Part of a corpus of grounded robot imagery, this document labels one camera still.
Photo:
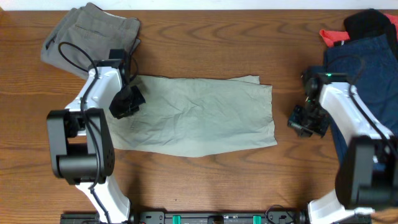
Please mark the red garment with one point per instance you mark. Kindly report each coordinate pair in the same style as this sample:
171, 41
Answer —
331, 37

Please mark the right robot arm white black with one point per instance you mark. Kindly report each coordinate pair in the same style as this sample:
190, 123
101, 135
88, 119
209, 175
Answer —
367, 178

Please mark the light khaki shorts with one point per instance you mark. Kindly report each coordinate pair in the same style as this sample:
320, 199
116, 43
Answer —
196, 117

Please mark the navy blue garment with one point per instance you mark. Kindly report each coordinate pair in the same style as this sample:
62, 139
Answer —
377, 85

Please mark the black garment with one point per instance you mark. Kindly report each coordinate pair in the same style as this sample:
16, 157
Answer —
371, 35

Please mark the folded dark grey shorts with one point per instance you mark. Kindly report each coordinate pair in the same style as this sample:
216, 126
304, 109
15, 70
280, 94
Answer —
94, 31

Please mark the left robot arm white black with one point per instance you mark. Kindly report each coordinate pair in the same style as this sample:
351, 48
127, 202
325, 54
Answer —
81, 148

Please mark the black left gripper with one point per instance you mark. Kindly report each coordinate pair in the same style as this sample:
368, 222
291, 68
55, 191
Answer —
122, 109

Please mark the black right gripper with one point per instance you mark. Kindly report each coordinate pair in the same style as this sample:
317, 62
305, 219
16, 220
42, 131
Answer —
294, 121

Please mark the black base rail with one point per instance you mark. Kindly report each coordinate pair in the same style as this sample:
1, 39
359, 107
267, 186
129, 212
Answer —
273, 216

